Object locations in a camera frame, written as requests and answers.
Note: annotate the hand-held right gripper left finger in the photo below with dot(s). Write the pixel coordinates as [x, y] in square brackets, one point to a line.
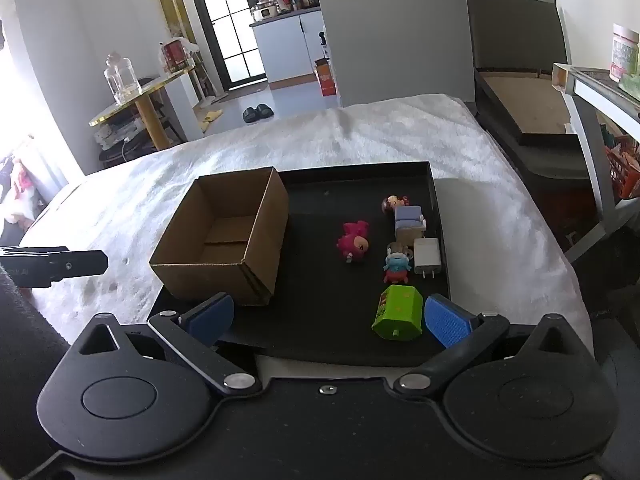
[210, 317]

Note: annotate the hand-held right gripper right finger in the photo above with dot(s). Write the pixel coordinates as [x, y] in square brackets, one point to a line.
[447, 327]

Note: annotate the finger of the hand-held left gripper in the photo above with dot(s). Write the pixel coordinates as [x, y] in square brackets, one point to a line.
[75, 264]

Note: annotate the green toy box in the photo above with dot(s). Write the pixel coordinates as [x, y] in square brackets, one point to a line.
[397, 310]

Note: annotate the white charger plug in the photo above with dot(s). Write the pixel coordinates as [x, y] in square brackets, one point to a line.
[426, 255]

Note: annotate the blue and red toy figure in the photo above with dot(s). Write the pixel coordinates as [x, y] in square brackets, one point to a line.
[396, 265]

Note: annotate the brown cardboard box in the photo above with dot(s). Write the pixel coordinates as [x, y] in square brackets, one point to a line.
[265, 240]

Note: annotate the lilac miniature toy bed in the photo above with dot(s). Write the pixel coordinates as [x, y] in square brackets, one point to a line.
[407, 217]

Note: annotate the pink bird toy figure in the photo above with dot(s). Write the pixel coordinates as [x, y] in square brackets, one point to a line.
[350, 245]

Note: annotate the brown-haired doll figure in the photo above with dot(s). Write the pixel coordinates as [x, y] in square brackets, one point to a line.
[389, 205]

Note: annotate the black tray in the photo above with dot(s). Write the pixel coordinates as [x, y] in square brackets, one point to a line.
[320, 210]

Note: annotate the pink plush toy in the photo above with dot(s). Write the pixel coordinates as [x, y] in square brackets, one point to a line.
[20, 180]

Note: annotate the clear glass bottle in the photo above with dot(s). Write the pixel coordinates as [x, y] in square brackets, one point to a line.
[121, 82]

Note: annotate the round gold table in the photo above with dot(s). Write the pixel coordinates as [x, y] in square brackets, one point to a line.
[150, 91]

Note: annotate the pair of yellow slippers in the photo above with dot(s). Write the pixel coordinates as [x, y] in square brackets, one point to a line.
[210, 116]

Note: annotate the white fluffy blanket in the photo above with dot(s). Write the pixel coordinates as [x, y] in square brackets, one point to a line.
[350, 135]

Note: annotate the red can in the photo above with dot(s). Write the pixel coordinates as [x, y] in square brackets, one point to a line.
[175, 55]

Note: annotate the orange crate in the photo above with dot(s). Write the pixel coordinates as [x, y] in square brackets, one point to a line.
[625, 175]

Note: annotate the black-framed brown board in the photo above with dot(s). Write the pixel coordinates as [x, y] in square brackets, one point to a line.
[535, 105]

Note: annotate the white desk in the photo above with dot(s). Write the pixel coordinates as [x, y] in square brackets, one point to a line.
[587, 125]

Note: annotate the orange carton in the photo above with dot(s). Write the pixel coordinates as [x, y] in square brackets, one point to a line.
[326, 77]

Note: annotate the white kitchen cabinet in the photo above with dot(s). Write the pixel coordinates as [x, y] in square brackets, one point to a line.
[285, 45]

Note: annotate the black-framed glass door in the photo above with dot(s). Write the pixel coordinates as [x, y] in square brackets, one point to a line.
[235, 20]

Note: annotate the pink-lidded jar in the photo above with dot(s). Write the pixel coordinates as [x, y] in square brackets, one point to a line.
[624, 55]

